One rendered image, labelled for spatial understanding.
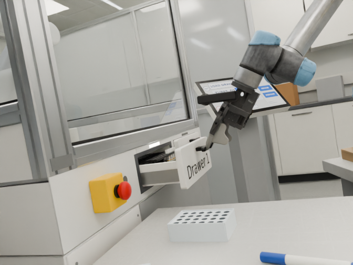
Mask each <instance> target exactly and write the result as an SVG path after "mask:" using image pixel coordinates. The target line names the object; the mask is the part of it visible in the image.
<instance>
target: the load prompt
mask: <svg viewBox="0 0 353 265"><path fill-rule="evenodd" d="M231 83H232V81H224V82H219V83H211V84H208V86H209V87H210V89H219V88H226V87H233V86H232V85H231Z"/></svg>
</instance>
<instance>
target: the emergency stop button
mask: <svg viewBox="0 0 353 265"><path fill-rule="evenodd" d="M117 193H118V195H119V197H120V198H121V199H122V200H128V199H129V198H130V196H131V193H132V189H131V186H130V184H129V183H128V182H127V181H123V182H121V183H120V185H119V187H118V189H117Z"/></svg>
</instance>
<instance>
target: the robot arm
mask: <svg viewBox="0 0 353 265"><path fill-rule="evenodd" d="M342 2H343V0H313V2H312V3H311V5H310V6H309V8H308V9H307V11H306V12H305V13H304V15H303V16H302V18H301V19H300V21H299V22H298V23H297V25H296V26H295V28H294V29H293V31H292V32H291V33H290V35H289V36H288V38H287V39H286V40H285V42H284V44H283V45H282V46H281V47H280V42H281V39H280V37H278V36H276V35H275V34H273V33H270V32H268V31H265V30H257V31H256V32H255V34H254V36H253V37H252V39H251V41H250V43H249V44H248V47H247V50H246V52H245V54H244V56H243V58H242V60H241V63H240V65H239V67H238V69H237V71H236V73H235V75H234V77H233V79H234V81H232V83H231V85H232V86H234V87H236V88H237V90H236V91H228V92H223V93H216V94H202V95H201V96H197V101H198V104H201V105H203V106H207V105H209V104H211V103H219V102H223V104H222V105H221V107H220V108H219V110H218V112H217V116H216V119H215V121H214V123H213V125H212V128H211V130H210V133H209V135H208V138H207V141H206V149H207V150H208V149H209V148H212V146H213V144H214V143H217V144H221V145H226V144H227V143H228V142H230V141H231V140H232V136H231V135H230V134H229V133H228V129H229V127H230V126H232V127H234V128H237V129H239V130H241V129H242V128H244V127H245V126H246V124H247V121H248V120H249V118H250V115H252V113H253V107H254V105H255V103H256V101H257V99H258V98H259V96H260V94H259V93H257V92H255V89H258V87H259V85H260V83H261V81H262V78H263V77H264V79H265V80H266V81H267V82H268V83H270V84H274V85H279V84H281V83H288V82H290V83H293V84H294V85H297V86H300V87H304V86H306V85H308V84H309V82H310V81H311V80H312V78H313V76H314V74H315V72H316V64H315V63H314V62H312V61H311V60H309V59H307V58H306V57H304V56H305V54H306V53H307V51H308V50H309V49H310V47H311V45H312V44H313V43H314V41H315V40H316V38H317V37H318V35H319V34H320V33H321V31H322V30H323V29H324V27H325V26H326V24H327V23H328V22H329V20H330V19H331V17H332V16H333V15H334V13H335V11H336V10H337V9H338V7H339V6H340V5H341V3H342ZM241 92H243V93H244V95H243V96H241Z"/></svg>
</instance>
